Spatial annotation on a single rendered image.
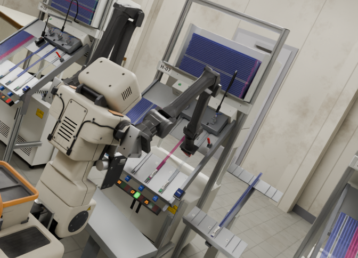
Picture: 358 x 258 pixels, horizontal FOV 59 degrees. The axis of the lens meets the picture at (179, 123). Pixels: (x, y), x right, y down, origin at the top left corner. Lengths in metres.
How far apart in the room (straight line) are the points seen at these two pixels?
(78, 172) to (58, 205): 0.17
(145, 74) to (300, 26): 3.21
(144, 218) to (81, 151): 1.25
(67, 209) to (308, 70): 4.30
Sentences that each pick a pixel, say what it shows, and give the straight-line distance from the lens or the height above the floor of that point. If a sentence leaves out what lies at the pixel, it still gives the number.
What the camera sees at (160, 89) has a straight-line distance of 2.37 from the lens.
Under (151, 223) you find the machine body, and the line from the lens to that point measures 2.38.
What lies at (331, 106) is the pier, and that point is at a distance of 4.70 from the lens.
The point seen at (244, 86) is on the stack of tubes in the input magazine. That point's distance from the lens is 2.12.
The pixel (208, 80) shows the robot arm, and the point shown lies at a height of 1.46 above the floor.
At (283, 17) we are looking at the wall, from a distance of 5.48.
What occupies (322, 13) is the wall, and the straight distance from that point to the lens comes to 5.31.
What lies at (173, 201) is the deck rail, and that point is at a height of 0.73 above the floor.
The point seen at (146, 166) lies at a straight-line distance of 2.01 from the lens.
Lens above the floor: 1.57
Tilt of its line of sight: 13 degrees down
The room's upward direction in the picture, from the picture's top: 24 degrees clockwise
